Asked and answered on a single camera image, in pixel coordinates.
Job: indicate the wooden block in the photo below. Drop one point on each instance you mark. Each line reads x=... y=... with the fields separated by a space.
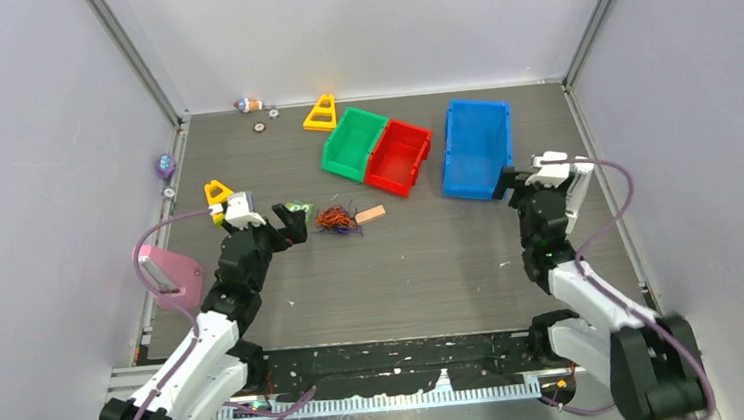
x=370 y=214

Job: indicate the purple toy tile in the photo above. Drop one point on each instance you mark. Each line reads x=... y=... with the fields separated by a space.
x=165 y=166

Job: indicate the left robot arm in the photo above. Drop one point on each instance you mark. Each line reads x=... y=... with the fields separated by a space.
x=215 y=362

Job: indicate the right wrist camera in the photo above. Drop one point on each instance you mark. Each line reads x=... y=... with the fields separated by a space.
x=550 y=169

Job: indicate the white grey stand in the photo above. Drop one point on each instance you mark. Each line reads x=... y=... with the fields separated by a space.
x=581 y=172

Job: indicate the clown figurine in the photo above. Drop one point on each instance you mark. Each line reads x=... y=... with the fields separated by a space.
x=247 y=105

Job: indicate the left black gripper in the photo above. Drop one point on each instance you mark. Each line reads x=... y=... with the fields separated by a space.
x=293 y=233

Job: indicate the yellow triangle block near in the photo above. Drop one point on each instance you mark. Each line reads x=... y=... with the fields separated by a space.
x=216 y=193

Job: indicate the green plastic bin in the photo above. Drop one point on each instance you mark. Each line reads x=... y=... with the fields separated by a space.
x=348 y=148

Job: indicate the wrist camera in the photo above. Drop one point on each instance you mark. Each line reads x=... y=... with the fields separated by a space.
x=550 y=169
x=236 y=211

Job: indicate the yellow triangle block far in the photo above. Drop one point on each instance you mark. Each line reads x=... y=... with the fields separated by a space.
x=322 y=116

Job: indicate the blue plastic bin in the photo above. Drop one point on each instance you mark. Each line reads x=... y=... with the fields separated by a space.
x=478 y=144

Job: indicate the yellow triangle block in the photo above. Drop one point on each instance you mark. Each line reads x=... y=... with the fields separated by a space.
x=322 y=116
x=216 y=193

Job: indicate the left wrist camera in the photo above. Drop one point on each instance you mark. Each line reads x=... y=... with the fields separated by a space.
x=236 y=211

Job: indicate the pink stand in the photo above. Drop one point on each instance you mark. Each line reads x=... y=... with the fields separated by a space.
x=175 y=280

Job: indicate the red plastic bin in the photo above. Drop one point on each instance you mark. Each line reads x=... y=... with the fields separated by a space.
x=396 y=159

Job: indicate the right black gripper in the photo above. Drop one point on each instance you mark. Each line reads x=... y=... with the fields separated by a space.
x=508 y=180

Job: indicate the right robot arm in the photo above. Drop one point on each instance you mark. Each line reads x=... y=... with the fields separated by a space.
x=650 y=362

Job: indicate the poker chip dark red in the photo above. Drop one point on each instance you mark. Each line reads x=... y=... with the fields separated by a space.
x=259 y=127

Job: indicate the green owl toy tile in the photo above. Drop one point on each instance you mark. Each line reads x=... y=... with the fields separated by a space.
x=308 y=209

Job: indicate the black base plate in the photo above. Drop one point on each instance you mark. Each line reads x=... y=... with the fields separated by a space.
x=401 y=367

